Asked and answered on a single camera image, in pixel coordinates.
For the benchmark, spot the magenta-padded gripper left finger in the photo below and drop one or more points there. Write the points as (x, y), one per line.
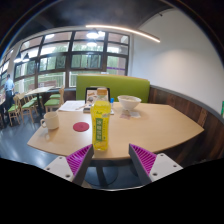
(79, 159)

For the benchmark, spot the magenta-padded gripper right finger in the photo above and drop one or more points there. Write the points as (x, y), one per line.
(144, 159)

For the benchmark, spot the yellow drink bottle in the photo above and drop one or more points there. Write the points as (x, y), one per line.
(100, 126)

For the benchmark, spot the flat round red coaster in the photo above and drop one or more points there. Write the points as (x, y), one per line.
(81, 126)

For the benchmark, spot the paper napkin with receipt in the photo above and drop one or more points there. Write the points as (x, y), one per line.
(131, 114)

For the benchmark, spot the white ribbed mug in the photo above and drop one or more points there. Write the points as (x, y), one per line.
(51, 120)

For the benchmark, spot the small white flat device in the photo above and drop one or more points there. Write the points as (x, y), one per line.
(87, 109)

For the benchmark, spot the white paper sheet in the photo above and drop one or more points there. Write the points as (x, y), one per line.
(70, 106)

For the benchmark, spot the white bowl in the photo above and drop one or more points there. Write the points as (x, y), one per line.
(129, 102)

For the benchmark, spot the wooden chairs with green seats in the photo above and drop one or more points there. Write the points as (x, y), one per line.
(51, 102)

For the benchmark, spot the small blue-capped white bottle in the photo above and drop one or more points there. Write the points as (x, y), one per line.
(112, 102)

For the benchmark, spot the black-framed menu stand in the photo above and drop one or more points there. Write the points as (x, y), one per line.
(90, 95)

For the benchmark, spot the light wooden dining table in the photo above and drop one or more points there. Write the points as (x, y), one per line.
(40, 90)

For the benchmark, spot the person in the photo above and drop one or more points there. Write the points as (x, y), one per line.
(9, 90)

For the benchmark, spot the pendant ceiling lamps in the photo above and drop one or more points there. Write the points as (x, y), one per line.
(92, 34)

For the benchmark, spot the long linear ceiling light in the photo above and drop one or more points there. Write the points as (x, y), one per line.
(126, 30)

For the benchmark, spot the green wall sign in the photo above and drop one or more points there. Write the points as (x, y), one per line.
(222, 108)

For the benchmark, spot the dark-framed window wall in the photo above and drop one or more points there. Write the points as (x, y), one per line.
(68, 61)

